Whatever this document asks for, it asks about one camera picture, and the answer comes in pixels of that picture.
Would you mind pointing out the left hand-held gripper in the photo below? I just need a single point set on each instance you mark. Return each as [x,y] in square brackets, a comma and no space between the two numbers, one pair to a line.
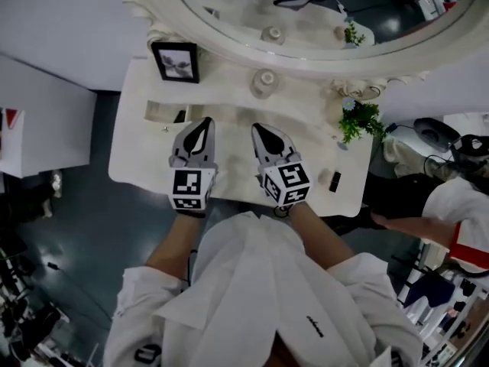
[191,184]

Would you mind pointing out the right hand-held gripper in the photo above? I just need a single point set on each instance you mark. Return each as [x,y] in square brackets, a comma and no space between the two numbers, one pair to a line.
[288,184]

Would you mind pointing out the black makeup stick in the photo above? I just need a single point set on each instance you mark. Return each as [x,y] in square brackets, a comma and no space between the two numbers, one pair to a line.
[179,116]

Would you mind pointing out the small white vanity drawer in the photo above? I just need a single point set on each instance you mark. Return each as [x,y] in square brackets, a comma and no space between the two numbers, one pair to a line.
[160,111]

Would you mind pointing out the small round grey makeup item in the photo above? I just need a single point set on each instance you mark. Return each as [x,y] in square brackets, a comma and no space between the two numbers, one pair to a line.
[342,146]

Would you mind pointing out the black lipstick makeup tube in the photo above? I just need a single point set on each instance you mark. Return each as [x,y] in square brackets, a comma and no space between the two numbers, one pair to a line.
[335,182]

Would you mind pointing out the person's right forearm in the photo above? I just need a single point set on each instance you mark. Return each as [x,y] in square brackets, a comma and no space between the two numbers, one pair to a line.
[317,231]

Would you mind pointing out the person's left forearm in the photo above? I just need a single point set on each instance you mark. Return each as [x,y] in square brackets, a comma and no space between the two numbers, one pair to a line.
[172,243]

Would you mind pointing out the white vanity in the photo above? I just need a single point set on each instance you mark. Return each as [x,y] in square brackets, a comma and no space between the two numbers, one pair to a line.
[237,166]

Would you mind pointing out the green plant with blue flower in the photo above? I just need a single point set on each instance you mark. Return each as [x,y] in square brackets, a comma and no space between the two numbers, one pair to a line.
[361,122]

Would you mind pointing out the beige cloth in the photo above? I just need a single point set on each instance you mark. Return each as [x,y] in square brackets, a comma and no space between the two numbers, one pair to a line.
[397,157]

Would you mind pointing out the person's white shirt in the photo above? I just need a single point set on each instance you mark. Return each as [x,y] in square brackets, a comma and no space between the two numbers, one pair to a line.
[260,281]

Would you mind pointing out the black bag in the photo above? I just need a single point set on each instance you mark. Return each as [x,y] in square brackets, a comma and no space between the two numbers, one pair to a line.
[401,193]

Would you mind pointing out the white cabinet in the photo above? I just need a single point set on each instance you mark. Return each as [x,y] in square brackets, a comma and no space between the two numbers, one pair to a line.
[42,121]

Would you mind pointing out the grey headset device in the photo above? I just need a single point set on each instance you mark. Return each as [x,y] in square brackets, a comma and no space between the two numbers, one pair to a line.
[431,132]

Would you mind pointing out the black headset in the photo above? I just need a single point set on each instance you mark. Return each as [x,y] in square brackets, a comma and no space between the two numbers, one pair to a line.
[471,145]

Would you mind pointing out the black picture frame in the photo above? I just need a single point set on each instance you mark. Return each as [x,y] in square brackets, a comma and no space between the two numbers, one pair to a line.
[176,62]

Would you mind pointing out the oval mirror with white frame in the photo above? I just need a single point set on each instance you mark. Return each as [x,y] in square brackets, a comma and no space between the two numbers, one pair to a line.
[324,67]

